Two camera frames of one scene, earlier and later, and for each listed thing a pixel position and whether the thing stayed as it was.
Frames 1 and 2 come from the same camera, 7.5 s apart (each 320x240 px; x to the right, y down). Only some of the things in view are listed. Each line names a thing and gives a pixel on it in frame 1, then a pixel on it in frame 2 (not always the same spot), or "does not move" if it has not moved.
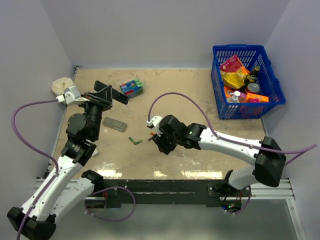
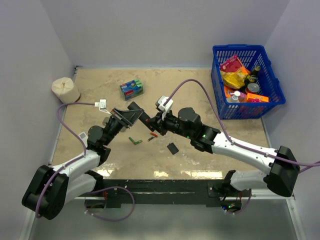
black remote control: [116, 95] → [144, 117]
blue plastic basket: [250, 55] does not move
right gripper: [163, 147] → [159, 123]
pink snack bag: [233, 64] does not move
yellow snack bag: [235, 80] does not move
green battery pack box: [131, 89] does not move
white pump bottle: [235, 97] does not move
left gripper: [103, 98] → [130, 116]
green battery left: [131, 139] does not move
